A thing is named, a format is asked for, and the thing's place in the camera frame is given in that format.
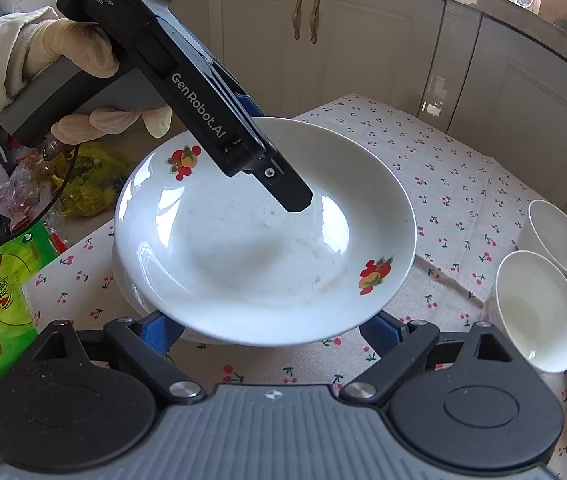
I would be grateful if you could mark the clear red printed plastic bags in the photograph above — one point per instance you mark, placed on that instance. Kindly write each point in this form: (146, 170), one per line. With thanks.
(23, 195)

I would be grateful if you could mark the cherry print tablecloth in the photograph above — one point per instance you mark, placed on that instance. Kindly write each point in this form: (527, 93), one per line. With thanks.
(463, 200)

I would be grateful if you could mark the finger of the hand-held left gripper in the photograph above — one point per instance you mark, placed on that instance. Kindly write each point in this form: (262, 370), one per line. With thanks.
(248, 102)
(288, 185)

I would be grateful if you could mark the green packet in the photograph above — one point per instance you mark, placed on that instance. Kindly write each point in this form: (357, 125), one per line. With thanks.
(13, 285)

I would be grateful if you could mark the white kitchen cabinets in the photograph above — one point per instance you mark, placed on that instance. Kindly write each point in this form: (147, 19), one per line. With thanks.
(363, 50)

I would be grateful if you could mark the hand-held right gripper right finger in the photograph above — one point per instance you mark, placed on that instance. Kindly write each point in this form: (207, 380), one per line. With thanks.
(383, 332)

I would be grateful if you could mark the person's left hand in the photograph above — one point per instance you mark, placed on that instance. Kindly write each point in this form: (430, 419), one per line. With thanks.
(63, 42)

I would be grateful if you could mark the white ceramic bowl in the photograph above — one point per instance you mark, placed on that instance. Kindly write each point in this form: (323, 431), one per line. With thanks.
(558, 237)
(538, 310)

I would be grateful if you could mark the white plate with fruit print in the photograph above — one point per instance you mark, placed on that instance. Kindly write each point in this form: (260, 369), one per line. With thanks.
(122, 280)
(243, 270)

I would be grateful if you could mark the yellow plastic bag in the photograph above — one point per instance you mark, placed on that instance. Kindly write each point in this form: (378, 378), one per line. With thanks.
(93, 180)

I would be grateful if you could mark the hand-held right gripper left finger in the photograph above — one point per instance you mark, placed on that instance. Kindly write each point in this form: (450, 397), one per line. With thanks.
(163, 332)

